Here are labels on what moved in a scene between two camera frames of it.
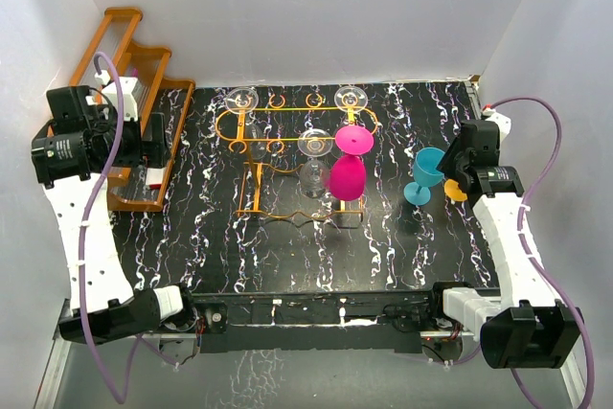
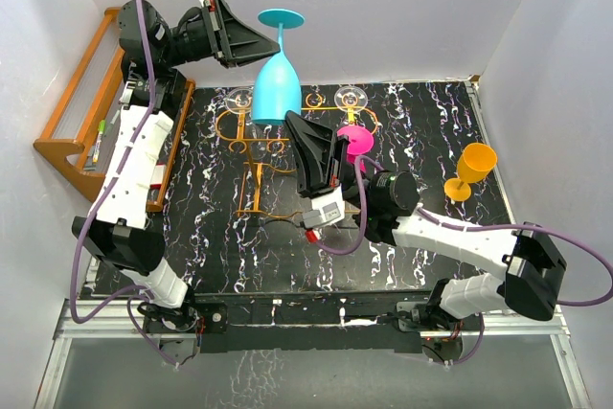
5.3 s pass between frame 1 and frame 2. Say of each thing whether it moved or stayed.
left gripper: moved
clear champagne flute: stayed
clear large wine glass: stayed
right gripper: moved
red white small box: stayed
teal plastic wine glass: moved
